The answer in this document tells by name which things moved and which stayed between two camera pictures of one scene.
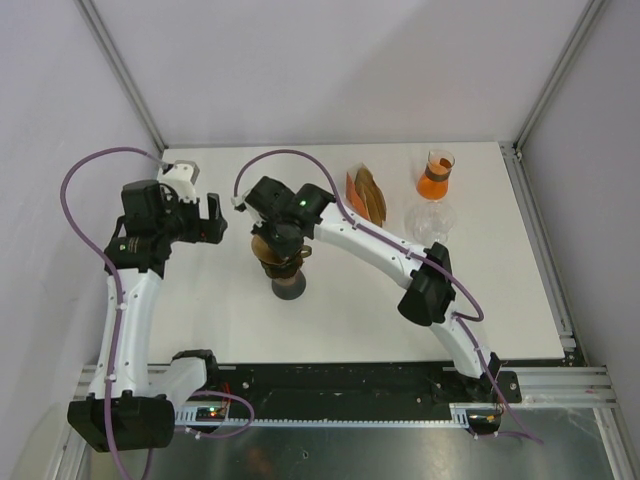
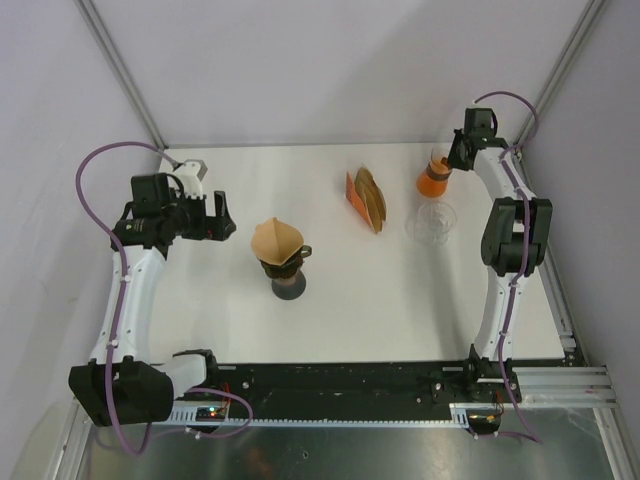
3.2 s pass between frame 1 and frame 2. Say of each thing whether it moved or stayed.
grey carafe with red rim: stayed
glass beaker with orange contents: stayed
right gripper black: moved
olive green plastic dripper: stayed
